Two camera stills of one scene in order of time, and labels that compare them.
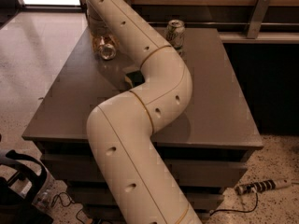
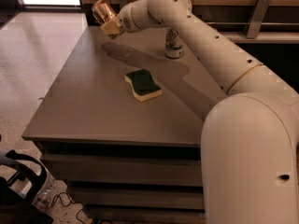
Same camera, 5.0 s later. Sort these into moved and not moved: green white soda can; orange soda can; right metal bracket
Moved: orange soda can
Not moved: right metal bracket; green white soda can
